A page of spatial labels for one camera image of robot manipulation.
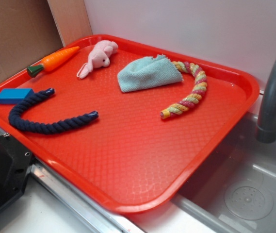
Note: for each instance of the pink plush bunny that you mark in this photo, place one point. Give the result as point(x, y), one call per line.
point(98, 57)

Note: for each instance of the grey plastic sink basin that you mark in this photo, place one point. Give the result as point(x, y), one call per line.
point(234, 189)

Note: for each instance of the grey toy faucet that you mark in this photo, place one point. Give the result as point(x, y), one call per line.
point(271, 97)

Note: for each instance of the multicolour twisted rope toy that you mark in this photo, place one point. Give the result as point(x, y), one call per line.
point(198, 91)

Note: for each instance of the light blue folded cloth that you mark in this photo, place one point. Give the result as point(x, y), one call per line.
point(148, 72)

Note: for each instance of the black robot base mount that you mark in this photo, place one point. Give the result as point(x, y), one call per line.
point(15, 165)

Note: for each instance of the orange toy carrot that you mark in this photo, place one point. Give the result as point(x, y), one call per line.
point(52, 61)

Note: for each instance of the dark blue rope toy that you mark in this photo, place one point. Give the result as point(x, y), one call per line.
point(16, 120)

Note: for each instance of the red plastic tray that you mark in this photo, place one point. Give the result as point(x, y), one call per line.
point(129, 160)

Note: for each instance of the blue rectangular block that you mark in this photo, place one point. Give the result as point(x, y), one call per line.
point(14, 95)

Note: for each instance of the brown cardboard panel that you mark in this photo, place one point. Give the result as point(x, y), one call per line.
point(32, 29)

